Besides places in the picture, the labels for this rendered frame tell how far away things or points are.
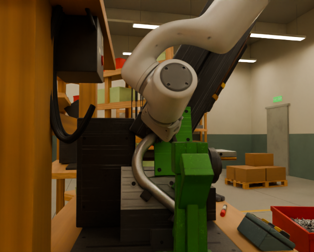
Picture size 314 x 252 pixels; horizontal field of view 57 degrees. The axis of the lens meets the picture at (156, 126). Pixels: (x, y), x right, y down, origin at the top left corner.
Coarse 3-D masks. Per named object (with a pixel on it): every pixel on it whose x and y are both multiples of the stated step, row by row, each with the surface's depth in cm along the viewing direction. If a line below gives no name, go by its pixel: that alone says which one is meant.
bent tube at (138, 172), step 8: (152, 136) 82; (144, 144) 81; (136, 152) 80; (144, 152) 81; (136, 160) 79; (136, 168) 79; (136, 176) 79; (144, 176) 79; (144, 184) 78; (152, 184) 78; (152, 192) 78; (160, 192) 78; (160, 200) 77; (168, 200) 77; (168, 208) 77
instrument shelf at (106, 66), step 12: (60, 0) 68; (72, 0) 68; (84, 0) 68; (96, 0) 68; (72, 12) 75; (84, 12) 75; (96, 12) 75; (108, 36) 94; (108, 48) 106; (108, 60) 123
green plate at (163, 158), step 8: (184, 112) 89; (184, 120) 88; (184, 128) 87; (176, 136) 86; (184, 136) 86; (160, 144) 85; (168, 144) 85; (160, 152) 84; (168, 152) 84; (160, 160) 84; (168, 160) 84; (160, 168) 83; (168, 168) 83
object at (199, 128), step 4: (116, 112) 960; (124, 112) 920; (116, 116) 959; (204, 116) 983; (200, 120) 1022; (204, 120) 982; (200, 124) 1021; (204, 124) 982; (196, 128) 973; (200, 128) 976; (204, 128) 979; (200, 132) 1020; (204, 132) 982; (200, 136) 1020; (204, 136) 981; (196, 140) 978; (200, 140) 982; (204, 140) 981; (136, 144) 937; (148, 148) 931; (152, 148) 933
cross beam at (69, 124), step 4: (60, 116) 117; (64, 116) 124; (68, 116) 132; (64, 120) 124; (68, 120) 132; (72, 120) 141; (76, 120) 151; (64, 124) 124; (68, 124) 132; (72, 124) 141; (76, 124) 151; (64, 128) 124; (68, 128) 132; (72, 128) 141; (76, 128) 151; (52, 132) 105; (68, 132) 132; (72, 132) 141
